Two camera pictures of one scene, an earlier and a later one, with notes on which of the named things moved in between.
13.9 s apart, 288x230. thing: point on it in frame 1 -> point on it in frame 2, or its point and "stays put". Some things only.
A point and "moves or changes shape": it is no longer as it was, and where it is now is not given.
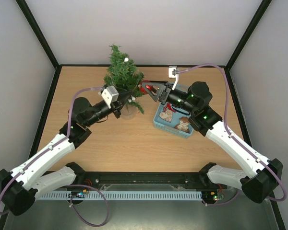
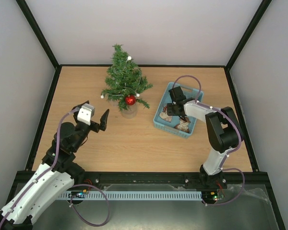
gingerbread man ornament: [184, 124] stays put
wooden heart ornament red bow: [167, 113] stays put
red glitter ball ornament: [142, 89] -> [130, 100]
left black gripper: [117, 106] -> [103, 124]
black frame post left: [31, 21] stays put
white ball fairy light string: [126, 59] moves or changes shape
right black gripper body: [163, 95] -> [174, 109]
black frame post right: [257, 17] stays put
